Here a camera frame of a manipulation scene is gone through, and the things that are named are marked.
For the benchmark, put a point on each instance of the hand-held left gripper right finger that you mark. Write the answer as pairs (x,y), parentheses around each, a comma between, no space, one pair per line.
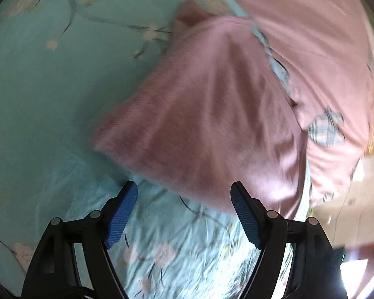
(246,221)

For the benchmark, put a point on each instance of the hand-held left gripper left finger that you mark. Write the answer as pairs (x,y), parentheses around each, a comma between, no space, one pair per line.
(121,218)

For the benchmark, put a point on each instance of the mauve knit sweater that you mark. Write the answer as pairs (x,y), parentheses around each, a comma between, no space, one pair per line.
(205,115)

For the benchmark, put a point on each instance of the teal floral bedsheet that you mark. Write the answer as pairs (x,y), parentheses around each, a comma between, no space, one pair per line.
(50,99)

